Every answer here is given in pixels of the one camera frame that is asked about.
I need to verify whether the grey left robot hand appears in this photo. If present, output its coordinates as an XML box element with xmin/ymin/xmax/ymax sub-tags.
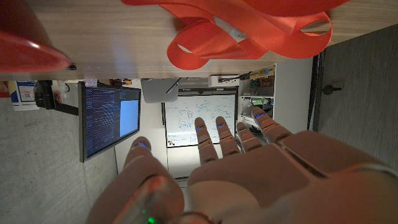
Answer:
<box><xmin>85</xmin><ymin>106</ymin><xmax>398</xmax><ymax>224</ymax></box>

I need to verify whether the orange ribbon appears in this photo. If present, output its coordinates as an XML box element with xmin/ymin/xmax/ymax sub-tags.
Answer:
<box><xmin>121</xmin><ymin>0</ymin><xmax>349</xmax><ymax>71</ymax></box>

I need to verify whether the red bowl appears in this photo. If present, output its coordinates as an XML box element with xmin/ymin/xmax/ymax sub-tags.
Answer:
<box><xmin>0</xmin><ymin>0</ymin><xmax>73</xmax><ymax>74</ymax></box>

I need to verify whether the white shelf cabinet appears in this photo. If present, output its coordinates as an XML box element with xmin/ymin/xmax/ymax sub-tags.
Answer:
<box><xmin>238</xmin><ymin>57</ymin><xmax>313</xmax><ymax>135</ymax></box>

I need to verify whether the whiteboard with drawings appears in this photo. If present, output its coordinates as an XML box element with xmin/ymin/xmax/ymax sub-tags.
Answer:
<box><xmin>161</xmin><ymin>94</ymin><xmax>238</xmax><ymax>149</ymax></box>

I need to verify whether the white power strip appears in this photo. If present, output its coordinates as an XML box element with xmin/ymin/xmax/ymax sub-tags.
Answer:
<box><xmin>208</xmin><ymin>74</ymin><xmax>241</xmax><ymax>88</ymax></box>

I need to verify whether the cardboard box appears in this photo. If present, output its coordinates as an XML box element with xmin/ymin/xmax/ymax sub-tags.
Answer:
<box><xmin>248</xmin><ymin>65</ymin><xmax>276</xmax><ymax>80</ymax></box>

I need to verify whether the dark laptop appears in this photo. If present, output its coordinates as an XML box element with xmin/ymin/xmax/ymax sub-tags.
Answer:
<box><xmin>165</xmin><ymin>77</ymin><xmax>210</xmax><ymax>95</ymax></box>

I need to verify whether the grey office chair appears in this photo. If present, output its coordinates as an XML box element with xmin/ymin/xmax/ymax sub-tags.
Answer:
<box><xmin>140</xmin><ymin>77</ymin><xmax>185</xmax><ymax>105</ymax></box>

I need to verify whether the computer monitor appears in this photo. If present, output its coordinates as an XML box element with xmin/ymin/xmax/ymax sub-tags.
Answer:
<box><xmin>77</xmin><ymin>82</ymin><xmax>142</xmax><ymax>164</ymax></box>

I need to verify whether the white wipes canister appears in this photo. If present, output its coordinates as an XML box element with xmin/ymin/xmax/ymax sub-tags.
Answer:
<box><xmin>7</xmin><ymin>80</ymin><xmax>40</xmax><ymax>111</ymax></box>

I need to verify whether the black door handle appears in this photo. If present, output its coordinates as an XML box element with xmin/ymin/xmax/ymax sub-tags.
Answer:
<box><xmin>321</xmin><ymin>84</ymin><xmax>343</xmax><ymax>96</ymax></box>

